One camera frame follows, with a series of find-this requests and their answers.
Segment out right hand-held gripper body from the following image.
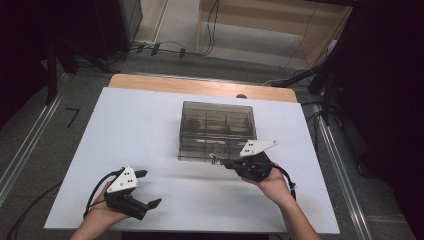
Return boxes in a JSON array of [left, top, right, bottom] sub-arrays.
[[232, 139, 279, 183]]

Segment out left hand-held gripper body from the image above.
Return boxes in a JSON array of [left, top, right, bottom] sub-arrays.
[[103, 166, 150, 221]]

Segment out smoky clear plastic drawer cabinet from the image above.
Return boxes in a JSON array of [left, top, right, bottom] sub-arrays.
[[177, 100, 258, 166]]

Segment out person's left hand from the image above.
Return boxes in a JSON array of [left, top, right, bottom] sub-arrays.
[[84, 181, 132, 228]]

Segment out person's right hand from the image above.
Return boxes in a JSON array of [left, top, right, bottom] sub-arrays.
[[241, 164, 296, 208]]

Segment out white table board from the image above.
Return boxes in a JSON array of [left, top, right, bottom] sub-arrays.
[[43, 87, 341, 235]]

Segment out white power strip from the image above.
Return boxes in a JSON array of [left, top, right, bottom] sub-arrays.
[[132, 40, 162, 51]]

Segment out black tripod stand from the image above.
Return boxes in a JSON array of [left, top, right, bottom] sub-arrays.
[[41, 34, 122, 106]]

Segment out wooden shelf unit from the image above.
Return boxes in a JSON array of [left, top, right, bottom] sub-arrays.
[[195, 0, 354, 70]]

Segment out dark curtain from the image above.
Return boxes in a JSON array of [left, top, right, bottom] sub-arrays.
[[333, 0, 424, 240], [0, 0, 111, 129]]

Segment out grey cabinet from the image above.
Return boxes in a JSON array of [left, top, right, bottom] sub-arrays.
[[117, 0, 144, 43]]

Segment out left hand-held gripper black cable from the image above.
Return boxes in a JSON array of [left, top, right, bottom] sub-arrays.
[[83, 167, 126, 220]]

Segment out hand-held gripper black cable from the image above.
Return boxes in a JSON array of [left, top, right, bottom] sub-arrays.
[[270, 162, 298, 202], [83, 167, 126, 220]]

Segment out right hand-held gripper black cable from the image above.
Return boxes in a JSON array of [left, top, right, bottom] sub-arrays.
[[270, 162, 298, 202]]

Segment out metal floor rail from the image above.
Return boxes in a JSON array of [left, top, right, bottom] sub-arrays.
[[310, 102, 374, 240], [0, 73, 70, 205]]

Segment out black floor cable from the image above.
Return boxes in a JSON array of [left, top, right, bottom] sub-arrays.
[[6, 180, 64, 240]]

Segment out black hanging cable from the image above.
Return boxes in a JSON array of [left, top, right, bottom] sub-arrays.
[[202, 0, 222, 57]]

